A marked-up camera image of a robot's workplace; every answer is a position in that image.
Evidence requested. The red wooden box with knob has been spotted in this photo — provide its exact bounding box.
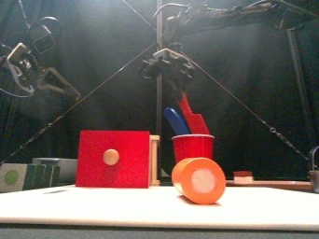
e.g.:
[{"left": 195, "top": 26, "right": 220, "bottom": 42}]
[{"left": 75, "top": 130, "right": 162, "bottom": 190}]

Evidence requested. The white block with green dot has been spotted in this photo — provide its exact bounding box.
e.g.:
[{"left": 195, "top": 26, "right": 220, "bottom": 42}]
[{"left": 0, "top": 162, "right": 30, "bottom": 193}]

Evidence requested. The wooden board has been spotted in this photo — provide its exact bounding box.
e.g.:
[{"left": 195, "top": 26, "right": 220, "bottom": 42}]
[{"left": 226, "top": 179, "right": 314, "bottom": 192}]

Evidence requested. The white cutting board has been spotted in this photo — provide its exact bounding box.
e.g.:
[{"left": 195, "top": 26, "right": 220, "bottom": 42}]
[{"left": 0, "top": 184, "right": 319, "bottom": 232}]

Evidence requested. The green sliced toy block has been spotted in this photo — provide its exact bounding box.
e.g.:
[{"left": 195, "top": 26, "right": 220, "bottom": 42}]
[{"left": 23, "top": 163, "right": 63, "bottom": 191}]

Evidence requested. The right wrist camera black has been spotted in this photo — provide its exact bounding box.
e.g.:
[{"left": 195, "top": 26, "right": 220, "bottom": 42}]
[{"left": 139, "top": 58, "right": 162, "bottom": 80}]

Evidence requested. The blue toy utensil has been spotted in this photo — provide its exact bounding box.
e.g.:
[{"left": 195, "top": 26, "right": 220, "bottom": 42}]
[{"left": 162, "top": 106, "right": 192, "bottom": 136}]

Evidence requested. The red toy knife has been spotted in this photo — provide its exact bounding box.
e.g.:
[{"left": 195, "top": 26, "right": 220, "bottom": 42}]
[{"left": 178, "top": 91, "right": 212, "bottom": 135}]

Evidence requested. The vertical metal frame pole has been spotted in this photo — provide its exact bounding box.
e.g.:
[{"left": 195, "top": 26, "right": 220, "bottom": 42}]
[{"left": 155, "top": 0, "right": 164, "bottom": 136}]

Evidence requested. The orange round toy disc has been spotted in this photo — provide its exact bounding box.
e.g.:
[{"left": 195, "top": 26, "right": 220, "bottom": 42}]
[{"left": 171, "top": 157, "right": 228, "bottom": 205}]

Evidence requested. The grey plastic box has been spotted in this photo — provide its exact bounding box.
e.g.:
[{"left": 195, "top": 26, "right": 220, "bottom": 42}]
[{"left": 31, "top": 157, "right": 80, "bottom": 185}]

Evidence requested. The red plastic cup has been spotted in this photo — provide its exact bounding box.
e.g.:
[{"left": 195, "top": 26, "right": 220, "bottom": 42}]
[{"left": 171, "top": 134, "right": 216, "bottom": 165}]

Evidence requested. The small red white toy block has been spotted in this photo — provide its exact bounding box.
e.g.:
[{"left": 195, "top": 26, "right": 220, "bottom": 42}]
[{"left": 232, "top": 170, "right": 255, "bottom": 184}]

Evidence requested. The diagonal steel brace cable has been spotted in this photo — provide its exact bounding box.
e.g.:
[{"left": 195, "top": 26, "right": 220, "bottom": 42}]
[
  {"left": 0, "top": 42, "right": 159, "bottom": 165},
  {"left": 120, "top": 0, "right": 311, "bottom": 162}
]

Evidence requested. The slanted metal frame pole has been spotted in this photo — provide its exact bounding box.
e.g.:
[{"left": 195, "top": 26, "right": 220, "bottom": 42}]
[{"left": 286, "top": 28, "right": 316, "bottom": 139}]

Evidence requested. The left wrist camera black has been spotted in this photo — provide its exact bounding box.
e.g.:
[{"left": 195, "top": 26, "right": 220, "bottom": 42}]
[{"left": 27, "top": 16, "right": 64, "bottom": 54}]

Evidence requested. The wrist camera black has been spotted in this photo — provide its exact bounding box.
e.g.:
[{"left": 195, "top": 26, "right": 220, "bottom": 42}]
[
  {"left": 139, "top": 58, "right": 162, "bottom": 80},
  {"left": 27, "top": 16, "right": 64, "bottom": 54}
]

